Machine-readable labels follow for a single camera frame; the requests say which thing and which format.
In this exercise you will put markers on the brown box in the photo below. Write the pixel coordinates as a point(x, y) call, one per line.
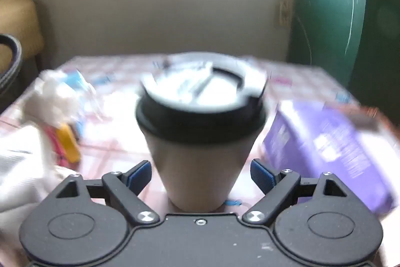
point(359, 117)

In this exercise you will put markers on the white crumpled bundle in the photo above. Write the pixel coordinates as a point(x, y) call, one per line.
point(50, 98)

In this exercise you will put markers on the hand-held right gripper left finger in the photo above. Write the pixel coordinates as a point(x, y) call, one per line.
point(140, 175)

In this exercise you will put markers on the woven wicker bench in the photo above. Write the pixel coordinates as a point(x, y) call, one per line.
point(18, 23)

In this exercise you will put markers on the pink checked tablecloth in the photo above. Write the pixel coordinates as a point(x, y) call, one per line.
point(125, 142)

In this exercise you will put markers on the beige cup with black lid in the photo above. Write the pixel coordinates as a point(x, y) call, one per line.
point(197, 160)

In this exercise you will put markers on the wall socket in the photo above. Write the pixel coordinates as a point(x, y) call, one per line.
point(285, 12)

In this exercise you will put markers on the purple tissue pack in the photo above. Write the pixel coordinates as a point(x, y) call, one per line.
point(328, 145)

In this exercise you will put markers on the green cabinet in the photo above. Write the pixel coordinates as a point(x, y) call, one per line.
point(328, 4)

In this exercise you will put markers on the white plastic bag pile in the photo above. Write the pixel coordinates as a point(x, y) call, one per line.
point(22, 176)

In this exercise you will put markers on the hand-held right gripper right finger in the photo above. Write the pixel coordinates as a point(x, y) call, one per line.
point(262, 175)

